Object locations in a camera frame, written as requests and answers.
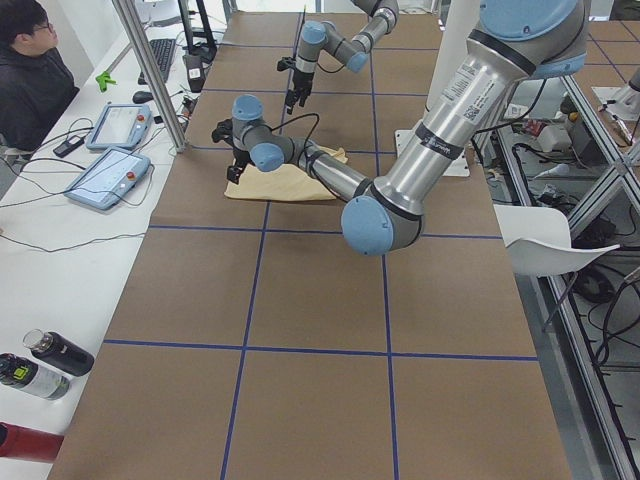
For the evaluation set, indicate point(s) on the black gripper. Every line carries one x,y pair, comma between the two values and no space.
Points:
302,81
239,158

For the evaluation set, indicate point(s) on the cream long-sleeve printed shirt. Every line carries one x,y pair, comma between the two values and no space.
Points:
286,184

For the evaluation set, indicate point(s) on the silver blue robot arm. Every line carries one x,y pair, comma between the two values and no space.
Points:
511,41
315,37

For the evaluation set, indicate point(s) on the dark box with label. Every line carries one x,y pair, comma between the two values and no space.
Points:
195,72

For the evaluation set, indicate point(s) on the near teach pendant tablet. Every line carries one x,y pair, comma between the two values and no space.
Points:
108,179

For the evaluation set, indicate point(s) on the teach pendant tablet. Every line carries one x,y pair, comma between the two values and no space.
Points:
119,125
108,179

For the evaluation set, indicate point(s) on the black computer mouse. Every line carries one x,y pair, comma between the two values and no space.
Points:
141,97

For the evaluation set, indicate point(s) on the far teach pendant tablet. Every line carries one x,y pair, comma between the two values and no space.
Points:
119,125

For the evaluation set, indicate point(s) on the black keyboard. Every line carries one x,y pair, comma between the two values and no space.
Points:
163,50

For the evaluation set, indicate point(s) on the green plastic clip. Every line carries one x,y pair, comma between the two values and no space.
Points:
104,80

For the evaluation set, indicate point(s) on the black handheld phone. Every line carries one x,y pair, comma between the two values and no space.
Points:
69,145

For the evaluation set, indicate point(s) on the seated person in black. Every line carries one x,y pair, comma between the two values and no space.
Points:
36,85

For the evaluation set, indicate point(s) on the white plastic chair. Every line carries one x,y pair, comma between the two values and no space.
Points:
538,241

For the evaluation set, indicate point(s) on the red fire extinguisher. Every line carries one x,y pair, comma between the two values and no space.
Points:
21,443

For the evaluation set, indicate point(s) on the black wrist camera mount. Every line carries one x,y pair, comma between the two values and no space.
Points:
286,63

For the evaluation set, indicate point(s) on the aluminium frame post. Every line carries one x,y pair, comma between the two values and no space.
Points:
138,39

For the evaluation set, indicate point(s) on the aluminium table frame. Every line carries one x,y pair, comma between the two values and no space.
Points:
587,334

